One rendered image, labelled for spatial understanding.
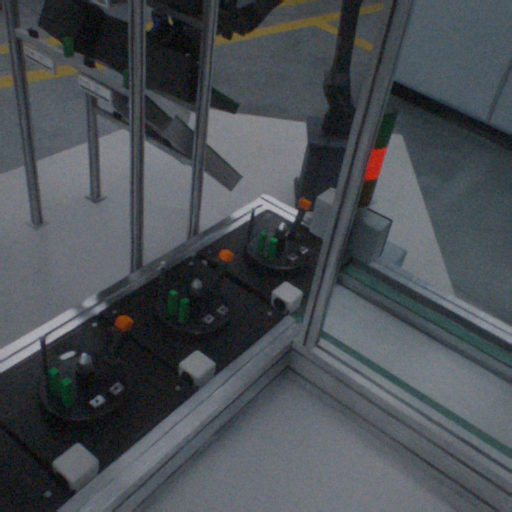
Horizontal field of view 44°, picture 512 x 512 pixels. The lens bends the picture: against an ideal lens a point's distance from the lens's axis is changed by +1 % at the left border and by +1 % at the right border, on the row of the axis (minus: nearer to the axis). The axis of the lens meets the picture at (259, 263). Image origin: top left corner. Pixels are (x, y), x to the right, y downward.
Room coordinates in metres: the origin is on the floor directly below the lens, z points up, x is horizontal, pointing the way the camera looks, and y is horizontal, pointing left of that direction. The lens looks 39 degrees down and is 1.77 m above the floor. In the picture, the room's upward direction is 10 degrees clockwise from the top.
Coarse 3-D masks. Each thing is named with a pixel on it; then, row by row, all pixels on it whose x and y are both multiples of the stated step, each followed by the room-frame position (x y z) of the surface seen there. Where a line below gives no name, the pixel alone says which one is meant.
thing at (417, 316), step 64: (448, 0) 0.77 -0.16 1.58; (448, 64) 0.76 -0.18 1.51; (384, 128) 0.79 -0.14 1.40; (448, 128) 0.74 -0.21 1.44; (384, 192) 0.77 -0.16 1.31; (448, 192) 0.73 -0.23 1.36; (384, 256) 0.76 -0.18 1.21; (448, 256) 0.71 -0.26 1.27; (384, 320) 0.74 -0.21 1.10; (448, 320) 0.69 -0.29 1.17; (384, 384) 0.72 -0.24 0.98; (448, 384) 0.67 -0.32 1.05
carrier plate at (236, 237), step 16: (256, 224) 1.13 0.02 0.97; (272, 224) 1.14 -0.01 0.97; (288, 224) 1.15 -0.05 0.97; (224, 240) 1.05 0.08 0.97; (240, 240) 1.06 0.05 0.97; (320, 240) 1.11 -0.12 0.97; (208, 256) 0.99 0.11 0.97; (240, 256) 1.00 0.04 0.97; (240, 272) 0.95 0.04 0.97; (256, 272) 0.96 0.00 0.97; (304, 272) 0.99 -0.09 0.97; (256, 288) 0.91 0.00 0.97; (272, 288) 0.92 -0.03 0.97; (304, 288) 0.94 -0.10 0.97
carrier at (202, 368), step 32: (192, 256) 0.98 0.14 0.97; (160, 288) 0.82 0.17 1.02; (192, 288) 0.81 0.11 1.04; (224, 288) 0.90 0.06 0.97; (160, 320) 0.77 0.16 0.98; (192, 320) 0.78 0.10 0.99; (224, 320) 0.79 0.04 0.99; (256, 320) 0.83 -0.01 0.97; (160, 352) 0.71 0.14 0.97; (192, 352) 0.72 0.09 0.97; (224, 352) 0.73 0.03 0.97; (192, 384) 0.66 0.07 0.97
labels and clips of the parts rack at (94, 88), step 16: (96, 0) 1.00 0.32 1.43; (32, 32) 1.10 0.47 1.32; (32, 48) 1.09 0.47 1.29; (64, 48) 1.04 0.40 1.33; (48, 64) 1.07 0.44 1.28; (80, 80) 1.02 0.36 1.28; (128, 80) 0.96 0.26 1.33; (96, 96) 1.00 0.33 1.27; (112, 96) 0.98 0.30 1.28; (96, 112) 1.26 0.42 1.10; (128, 128) 1.21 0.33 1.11; (160, 144) 1.16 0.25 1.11
